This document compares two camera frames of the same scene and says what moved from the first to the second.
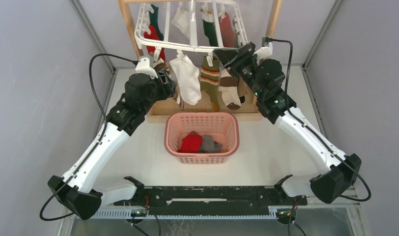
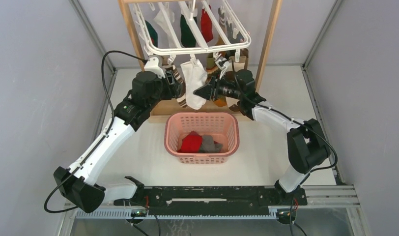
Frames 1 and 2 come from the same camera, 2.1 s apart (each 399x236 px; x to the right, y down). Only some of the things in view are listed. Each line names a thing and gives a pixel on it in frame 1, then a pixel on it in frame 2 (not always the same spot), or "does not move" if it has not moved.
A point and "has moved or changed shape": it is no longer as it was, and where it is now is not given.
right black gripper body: x=246 y=68 → x=226 y=89
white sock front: x=188 y=79 has moved or changed shape
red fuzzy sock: x=191 y=143 does not move
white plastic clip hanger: x=158 y=45 has moved or changed shape
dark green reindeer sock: x=153 y=21 → x=153 y=34
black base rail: x=213 y=200 does not move
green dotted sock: x=210 y=28 → x=187 y=39
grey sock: x=209 y=146 does not move
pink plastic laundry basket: x=202 y=137 does not move
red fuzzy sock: x=153 y=35 → x=207 y=26
